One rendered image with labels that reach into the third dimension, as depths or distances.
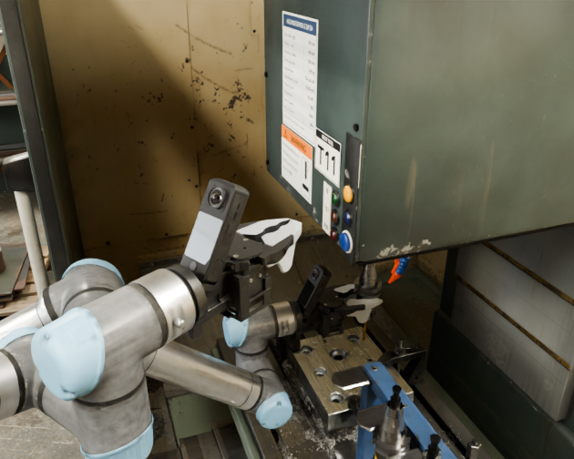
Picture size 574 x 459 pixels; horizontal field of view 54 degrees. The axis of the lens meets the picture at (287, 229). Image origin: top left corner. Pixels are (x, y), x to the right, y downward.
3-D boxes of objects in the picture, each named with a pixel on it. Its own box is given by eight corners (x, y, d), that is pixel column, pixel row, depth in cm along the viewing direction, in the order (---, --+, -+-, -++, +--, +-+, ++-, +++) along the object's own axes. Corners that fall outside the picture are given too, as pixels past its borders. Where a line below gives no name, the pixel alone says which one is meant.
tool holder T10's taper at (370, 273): (382, 283, 130) (384, 258, 127) (366, 289, 128) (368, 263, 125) (369, 275, 134) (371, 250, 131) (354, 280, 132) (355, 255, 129)
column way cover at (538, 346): (554, 426, 140) (605, 242, 118) (444, 321, 180) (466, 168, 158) (569, 422, 142) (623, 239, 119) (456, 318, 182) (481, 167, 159)
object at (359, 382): (338, 393, 107) (338, 390, 107) (327, 375, 111) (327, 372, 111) (371, 384, 109) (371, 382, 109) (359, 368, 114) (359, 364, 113)
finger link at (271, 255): (274, 239, 73) (226, 264, 67) (274, 227, 73) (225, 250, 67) (302, 249, 71) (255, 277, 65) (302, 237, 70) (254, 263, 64)
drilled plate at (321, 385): (327, 431, 134) (328, 414, 132) (286, 357, 158) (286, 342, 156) (412, 407, 141) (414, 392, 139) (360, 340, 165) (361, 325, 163)
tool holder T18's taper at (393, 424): (408, 443, 94) (412, 413, 91) (383, 446, 93) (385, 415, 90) (400, 423, 98) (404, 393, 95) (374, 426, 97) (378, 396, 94)
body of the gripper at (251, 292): (232, 281, 75) (159, 322, 67) (230, 223, 71) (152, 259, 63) (275, 302, 71) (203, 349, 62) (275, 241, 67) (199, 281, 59)
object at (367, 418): (364, 435, 98) (364, 432, 97) (351, 414, 102) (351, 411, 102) (400, 425, 100) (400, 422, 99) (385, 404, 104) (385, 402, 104)
